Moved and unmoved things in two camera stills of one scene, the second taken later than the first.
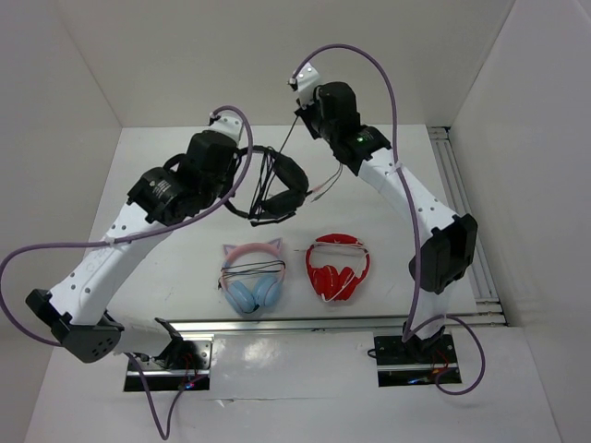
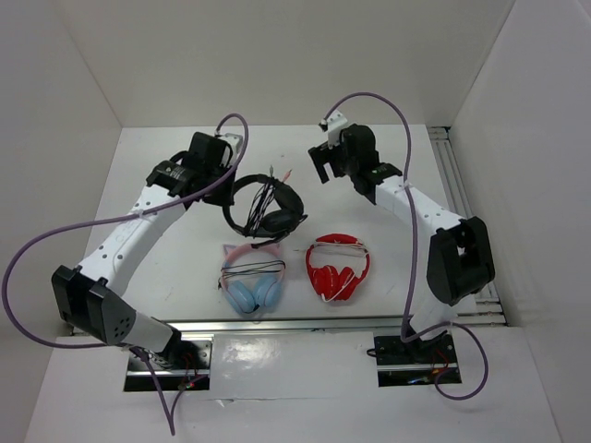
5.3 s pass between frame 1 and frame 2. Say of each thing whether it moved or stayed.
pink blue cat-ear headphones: stayed
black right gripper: moved
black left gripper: stayed
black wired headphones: moved
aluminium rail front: stayed
